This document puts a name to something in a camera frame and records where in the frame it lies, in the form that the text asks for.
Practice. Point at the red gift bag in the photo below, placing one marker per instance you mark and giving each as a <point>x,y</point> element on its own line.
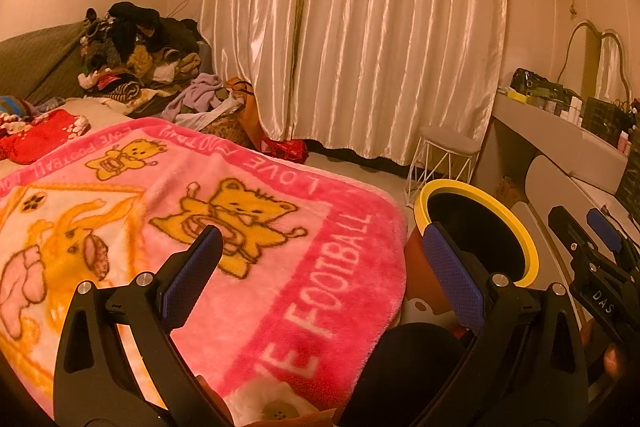
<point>285,149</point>

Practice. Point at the grey sofa backrest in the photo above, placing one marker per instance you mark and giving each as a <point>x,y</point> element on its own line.
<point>40,57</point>

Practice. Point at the pink printed blanket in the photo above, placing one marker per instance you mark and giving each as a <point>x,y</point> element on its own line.
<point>310,227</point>

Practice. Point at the person's right hand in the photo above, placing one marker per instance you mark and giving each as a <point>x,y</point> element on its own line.
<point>614,359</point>

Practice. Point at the white bottle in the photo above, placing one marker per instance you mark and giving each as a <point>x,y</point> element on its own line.
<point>576,109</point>

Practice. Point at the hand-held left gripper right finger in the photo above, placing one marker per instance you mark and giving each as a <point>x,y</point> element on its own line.
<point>450,277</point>

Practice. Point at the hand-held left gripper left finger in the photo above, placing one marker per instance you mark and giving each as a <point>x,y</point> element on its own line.
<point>192,277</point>

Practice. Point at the curved frame mirror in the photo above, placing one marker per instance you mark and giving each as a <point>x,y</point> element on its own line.
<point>610,67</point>

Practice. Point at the orange bag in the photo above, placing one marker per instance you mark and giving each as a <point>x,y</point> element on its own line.
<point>247,117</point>

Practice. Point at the red printed cloth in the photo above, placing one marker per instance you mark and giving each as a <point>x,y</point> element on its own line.
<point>45,137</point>

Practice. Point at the pile of clothes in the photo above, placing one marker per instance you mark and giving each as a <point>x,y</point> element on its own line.
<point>140,47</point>

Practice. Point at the patterned tote bag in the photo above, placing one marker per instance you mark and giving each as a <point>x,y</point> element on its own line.
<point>230,129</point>

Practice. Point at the white vanity desk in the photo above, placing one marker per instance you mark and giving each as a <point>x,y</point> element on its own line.
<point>550,132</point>

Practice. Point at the lilac garment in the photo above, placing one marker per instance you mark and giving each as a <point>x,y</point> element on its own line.
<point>200,92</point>

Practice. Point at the white fluffy plush item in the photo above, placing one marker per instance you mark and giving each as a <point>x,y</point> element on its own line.
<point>260,397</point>

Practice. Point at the person's dark trouser leg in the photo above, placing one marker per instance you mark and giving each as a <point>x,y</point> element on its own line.
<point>400,372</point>

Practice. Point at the yellow rimmed trash bin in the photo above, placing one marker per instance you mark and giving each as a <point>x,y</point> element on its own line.
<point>475,217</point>

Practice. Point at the cream satin curtain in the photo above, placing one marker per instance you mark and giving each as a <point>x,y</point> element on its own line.
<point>400,32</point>
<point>250,32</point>

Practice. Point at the small yellow box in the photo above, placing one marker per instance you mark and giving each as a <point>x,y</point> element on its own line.
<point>516,95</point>

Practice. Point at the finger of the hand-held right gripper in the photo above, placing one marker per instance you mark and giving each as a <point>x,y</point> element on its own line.
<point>572,237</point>
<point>605,229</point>

